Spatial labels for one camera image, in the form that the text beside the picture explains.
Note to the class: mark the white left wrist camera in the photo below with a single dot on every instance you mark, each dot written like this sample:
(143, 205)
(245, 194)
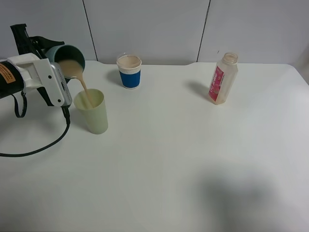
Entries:
(44, 76)

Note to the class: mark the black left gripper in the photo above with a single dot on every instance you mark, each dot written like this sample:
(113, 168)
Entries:
(35, 44)

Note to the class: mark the light green plastic cup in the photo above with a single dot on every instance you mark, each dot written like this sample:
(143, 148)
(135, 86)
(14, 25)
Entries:
(95, 116)

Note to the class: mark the teal plastic cup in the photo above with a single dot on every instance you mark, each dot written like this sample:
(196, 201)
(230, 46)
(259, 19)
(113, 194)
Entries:
(69, 58)

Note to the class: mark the blue sleeved paper cup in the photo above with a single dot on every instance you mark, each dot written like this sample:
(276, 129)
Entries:
(129, 67)

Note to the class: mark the pink label drink bottle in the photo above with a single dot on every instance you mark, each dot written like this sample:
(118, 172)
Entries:
(223, 78)

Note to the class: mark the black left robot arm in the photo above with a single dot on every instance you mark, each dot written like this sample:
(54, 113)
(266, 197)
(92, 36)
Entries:
(10, 79)

